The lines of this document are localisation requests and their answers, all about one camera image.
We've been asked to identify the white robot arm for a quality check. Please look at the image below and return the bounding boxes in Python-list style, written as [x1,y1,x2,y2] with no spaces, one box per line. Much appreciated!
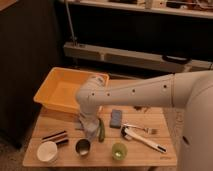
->
[76,70,213,171]

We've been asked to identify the dark stick lower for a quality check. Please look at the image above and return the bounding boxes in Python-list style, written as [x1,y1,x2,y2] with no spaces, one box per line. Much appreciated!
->
[56,139,69,145]

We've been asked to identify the green chili pepper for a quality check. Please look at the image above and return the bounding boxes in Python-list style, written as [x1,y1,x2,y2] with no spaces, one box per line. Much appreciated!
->
[98,118,105,142]

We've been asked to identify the small metal cup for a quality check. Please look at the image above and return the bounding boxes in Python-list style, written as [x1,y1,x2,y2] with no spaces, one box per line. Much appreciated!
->
[75,139,91,156]

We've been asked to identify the yellow plastic bin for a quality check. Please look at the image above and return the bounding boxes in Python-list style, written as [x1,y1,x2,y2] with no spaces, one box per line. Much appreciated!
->
[33,67,109,114]

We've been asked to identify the white bowl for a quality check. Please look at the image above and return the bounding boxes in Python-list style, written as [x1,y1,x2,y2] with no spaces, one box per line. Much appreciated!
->
[36,141,58,163]

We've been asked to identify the white handled kitchen tool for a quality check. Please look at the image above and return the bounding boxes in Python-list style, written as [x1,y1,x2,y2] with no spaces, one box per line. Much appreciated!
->
[121,127,167,153]

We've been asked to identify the blue sponge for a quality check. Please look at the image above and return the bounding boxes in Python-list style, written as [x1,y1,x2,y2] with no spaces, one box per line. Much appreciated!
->
[110,109,122,128]

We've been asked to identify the grey cloth towel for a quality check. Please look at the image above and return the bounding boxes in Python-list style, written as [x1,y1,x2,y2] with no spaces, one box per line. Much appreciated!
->
[75,117,99,141]

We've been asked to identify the green plastic cup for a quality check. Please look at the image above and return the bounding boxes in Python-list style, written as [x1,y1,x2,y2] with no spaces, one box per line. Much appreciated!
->
[111,143,127,161]

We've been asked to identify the grey metal rail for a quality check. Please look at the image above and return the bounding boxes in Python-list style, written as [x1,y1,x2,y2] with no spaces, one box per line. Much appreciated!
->
[63,42,213,72]

